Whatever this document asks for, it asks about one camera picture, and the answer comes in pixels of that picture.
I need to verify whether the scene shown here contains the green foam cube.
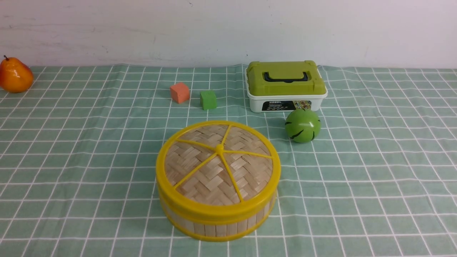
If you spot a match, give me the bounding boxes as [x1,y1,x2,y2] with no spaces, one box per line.
[200,90,217,110]

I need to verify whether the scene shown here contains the green toy melon ball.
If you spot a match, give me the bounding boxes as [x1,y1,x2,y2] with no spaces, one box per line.
[285,109,321,143]

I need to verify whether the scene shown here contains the green lidded white toolbox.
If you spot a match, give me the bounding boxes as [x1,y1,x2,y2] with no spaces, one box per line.
[245,60,328,113]

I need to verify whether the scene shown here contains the orange toy pear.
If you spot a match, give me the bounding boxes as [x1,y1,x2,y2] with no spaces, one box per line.
[0,55,34,93]

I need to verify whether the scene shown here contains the green checkered tablecloth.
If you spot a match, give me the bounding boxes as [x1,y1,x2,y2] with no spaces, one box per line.
[0,65,457,257]

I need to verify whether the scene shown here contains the orange foam cube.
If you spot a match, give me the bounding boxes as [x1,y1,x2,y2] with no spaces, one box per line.
[170,82,190,104]

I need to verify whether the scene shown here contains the yellow woven bamboo steamer lid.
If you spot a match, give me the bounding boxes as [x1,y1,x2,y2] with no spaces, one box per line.
[156,120,281,224]

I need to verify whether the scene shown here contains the yellow bamboo steamer basket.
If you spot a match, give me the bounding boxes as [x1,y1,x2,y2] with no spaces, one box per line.
[159,191,277,241]

